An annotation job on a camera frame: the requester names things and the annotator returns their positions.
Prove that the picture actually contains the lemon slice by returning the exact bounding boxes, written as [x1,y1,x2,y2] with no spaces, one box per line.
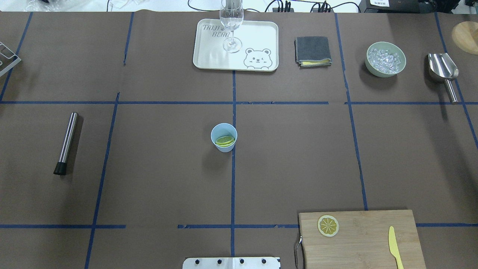
[215,136,236,148]
[317,214,340,237]

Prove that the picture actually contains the steel muddler black tip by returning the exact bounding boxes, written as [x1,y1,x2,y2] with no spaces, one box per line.
[53,112,78,176]

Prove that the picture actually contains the blue paper cup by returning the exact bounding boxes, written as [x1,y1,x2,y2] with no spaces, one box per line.
[211,123,238,152]

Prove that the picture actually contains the wooden cup tree stand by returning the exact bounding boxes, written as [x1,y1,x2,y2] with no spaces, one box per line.
[452,21,478,56]

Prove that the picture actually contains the cream bear serving tray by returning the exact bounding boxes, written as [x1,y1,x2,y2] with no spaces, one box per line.
[193,19,279,72]

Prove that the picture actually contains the folded grey yellow cloth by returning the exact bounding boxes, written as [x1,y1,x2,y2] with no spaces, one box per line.
[294,36,332,68]

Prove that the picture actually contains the clear wine glass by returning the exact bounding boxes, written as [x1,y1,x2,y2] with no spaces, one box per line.
[220,0,244,53]

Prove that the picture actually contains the wooden cutting board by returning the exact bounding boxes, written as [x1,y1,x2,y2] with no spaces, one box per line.
[298,210,426,269]

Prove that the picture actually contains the green bowl of ice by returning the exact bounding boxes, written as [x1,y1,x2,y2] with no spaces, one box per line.
[365,41,407,78]

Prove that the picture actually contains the yellow plastic knife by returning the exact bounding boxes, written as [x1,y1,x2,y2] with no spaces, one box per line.
[388,226,404,269]

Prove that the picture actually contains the steel ice scoop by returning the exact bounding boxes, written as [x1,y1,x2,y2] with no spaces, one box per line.
[428,53,459,105]

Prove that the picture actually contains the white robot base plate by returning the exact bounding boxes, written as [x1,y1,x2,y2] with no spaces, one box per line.
[182,257,281,269]

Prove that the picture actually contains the white wire cup rack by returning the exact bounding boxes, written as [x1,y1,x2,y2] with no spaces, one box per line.
[0,42,22,76]

